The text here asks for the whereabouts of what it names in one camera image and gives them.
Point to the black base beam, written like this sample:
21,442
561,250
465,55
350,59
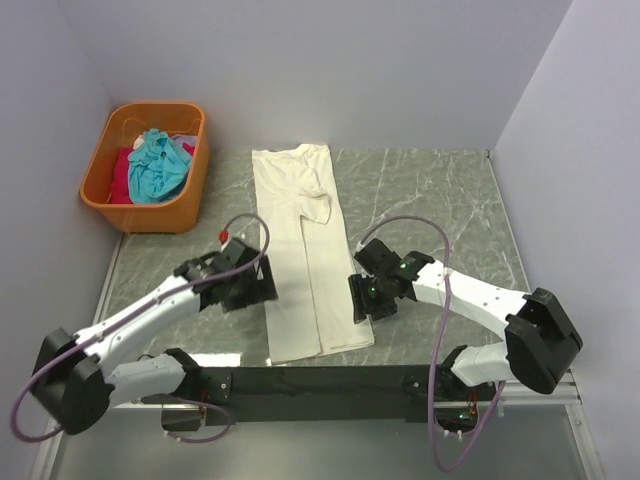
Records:
274,394

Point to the red t shirt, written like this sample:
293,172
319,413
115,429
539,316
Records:
119,184

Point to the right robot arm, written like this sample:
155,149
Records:
537,340

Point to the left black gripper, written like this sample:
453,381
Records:
261,282

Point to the lavender cloth in basket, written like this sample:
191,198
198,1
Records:
182,139

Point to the aluminium frame rail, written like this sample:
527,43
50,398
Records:
462,416

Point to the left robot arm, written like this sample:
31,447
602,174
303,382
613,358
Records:
79,377

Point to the white t shirt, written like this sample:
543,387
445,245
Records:
310,259

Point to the orange plastic basket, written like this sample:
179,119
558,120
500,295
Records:
121,129

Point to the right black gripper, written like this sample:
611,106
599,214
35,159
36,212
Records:
363,297

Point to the teal t shirt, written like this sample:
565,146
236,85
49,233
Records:
158,168

